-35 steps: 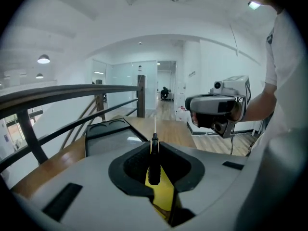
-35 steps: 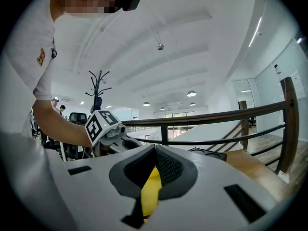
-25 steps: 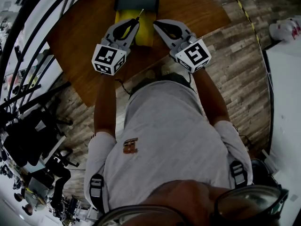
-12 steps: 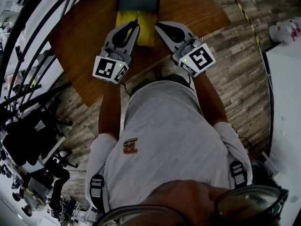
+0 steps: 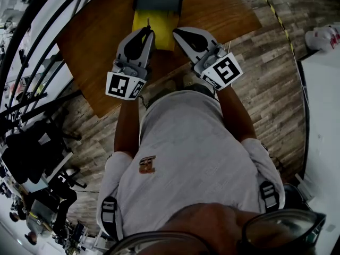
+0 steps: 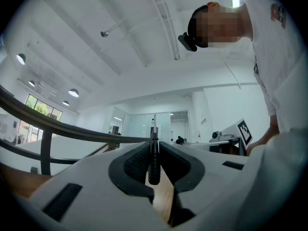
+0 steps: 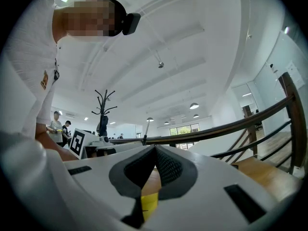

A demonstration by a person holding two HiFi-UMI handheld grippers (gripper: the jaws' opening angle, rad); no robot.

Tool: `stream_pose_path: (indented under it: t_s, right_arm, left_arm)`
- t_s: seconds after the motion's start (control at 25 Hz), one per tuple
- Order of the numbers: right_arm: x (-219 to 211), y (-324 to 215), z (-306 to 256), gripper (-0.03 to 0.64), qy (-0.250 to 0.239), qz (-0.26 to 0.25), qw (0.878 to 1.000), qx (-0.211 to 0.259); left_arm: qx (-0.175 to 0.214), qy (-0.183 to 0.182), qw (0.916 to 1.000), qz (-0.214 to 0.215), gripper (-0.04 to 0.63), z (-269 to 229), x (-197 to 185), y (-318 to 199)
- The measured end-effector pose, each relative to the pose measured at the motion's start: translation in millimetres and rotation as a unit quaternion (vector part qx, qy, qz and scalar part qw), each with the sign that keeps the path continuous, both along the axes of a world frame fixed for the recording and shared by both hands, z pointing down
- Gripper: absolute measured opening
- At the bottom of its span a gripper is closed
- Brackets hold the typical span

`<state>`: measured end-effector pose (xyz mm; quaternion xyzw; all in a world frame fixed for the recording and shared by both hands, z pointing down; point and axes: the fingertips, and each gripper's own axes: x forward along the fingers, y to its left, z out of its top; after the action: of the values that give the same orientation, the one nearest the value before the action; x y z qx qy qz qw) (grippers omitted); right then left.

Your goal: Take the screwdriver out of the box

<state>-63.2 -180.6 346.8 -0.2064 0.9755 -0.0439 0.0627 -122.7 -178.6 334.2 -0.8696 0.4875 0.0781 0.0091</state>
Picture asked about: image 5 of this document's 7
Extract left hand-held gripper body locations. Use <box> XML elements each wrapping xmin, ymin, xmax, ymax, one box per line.
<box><xmin>105</xmin><ymin>58</ymin><xmax>149</xmax><ymax>101</ymax></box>

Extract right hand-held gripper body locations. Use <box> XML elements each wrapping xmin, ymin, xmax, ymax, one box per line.
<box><xmin>193</xmin><ymin>43</ymin><xmax>244</xmax><ymax>92</ymax></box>

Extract person's left forearm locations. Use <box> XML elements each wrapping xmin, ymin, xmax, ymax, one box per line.
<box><xmin>113</xmin><ymin>96</ymin><xmax>141</xmax><ymax>159</ymax></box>

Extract person's right forearm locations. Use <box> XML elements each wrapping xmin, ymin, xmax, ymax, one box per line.
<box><xmin>217</xmin><ymin>85</ymin><xmax>258</xmax><ymax>143</ymax></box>

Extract person's right shoe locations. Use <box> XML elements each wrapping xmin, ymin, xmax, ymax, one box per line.
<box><xmin>182</xmin><ymin>72</ymin><xmax>199</xmax><ymax>88</ymax></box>

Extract person's shoe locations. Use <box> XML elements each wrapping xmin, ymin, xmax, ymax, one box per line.
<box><xmin>182</xmin><ymin>72</ymin><xmax>199</xmax><ymax>88</ymax></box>
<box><xmin>156</xmin><ymin>80</ymin><xmax>178</xmax><ymax>96</ymax></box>

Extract dark trousers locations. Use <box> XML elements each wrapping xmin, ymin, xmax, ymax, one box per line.
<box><xmin>147</xmin><ymin>83</ymin><xmax>217</xmax><ymax>106</ymax></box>

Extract person's left shoe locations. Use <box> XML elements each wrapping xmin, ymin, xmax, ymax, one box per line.
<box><xmin>156</xmin><ymin>80</ymin><xmax>178</xmax><ymax>96</ymax></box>

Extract yellow and black floor tape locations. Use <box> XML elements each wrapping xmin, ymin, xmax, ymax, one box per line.
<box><xmin>261</xmin><ymin>0</ymin><xmax>297</xmax><ymax>60</ymax></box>

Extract white t-shirt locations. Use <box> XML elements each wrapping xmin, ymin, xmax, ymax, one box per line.
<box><xmin>97</xmin><ymin>90</ymin><xmax>286</xmax><ymax>240</ymax></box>

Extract black tripod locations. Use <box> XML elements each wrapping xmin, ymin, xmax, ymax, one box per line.
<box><xmin>0</xmin><ymin>89</ymin><xmax>83</xmax><ymax>125</ymax></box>

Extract white bag with red print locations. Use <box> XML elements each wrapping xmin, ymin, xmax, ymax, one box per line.
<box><xmin>304</xmin><ymin>25</ymin><xmax>340</xmax><ymax>53</ymax></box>

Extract white counter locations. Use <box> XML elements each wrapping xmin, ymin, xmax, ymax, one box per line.
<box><xmin>297</xmin><ymin>49</ymin><xmax>340</xmax><ymax>215</ymax></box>

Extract black curved railing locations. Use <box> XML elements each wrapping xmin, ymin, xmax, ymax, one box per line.
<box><xmin>0</xmin><ymin>0</ymin><xmax>107</xmax><ymax>122</ymax></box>

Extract black bags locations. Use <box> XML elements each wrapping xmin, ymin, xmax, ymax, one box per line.
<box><xmin>1</xmin><ymin>121</ymin><xmax>67</xmax><ymax>186</ymax></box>

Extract person's head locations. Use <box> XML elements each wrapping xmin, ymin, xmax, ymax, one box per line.
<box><xmin>148</xmin><ymin>202</ymin><xmax>314</xmax><ymax>255</ymax></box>

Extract black-rimmed eyeglasses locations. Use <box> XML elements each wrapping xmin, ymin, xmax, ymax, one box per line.
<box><xmin>103</xmin><ymin>208</ymin><xmax>327</xmax><ymax>255</ymax></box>

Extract thin black cable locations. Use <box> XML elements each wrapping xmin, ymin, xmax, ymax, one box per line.
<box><xmin>138</xmin><ymin>95</ymin><xmax>150</xmax><ymax>110</ymax></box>

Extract black harness strap buckle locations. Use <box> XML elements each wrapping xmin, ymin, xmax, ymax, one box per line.
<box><xmin>100</xmin><ymin>195</ymin><xmax>118</xmax><ymax>239</ymax></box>
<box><xmin>259</xmin><ymin>181</ymin><xmax>281</xmax><ymax>214</ymax></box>

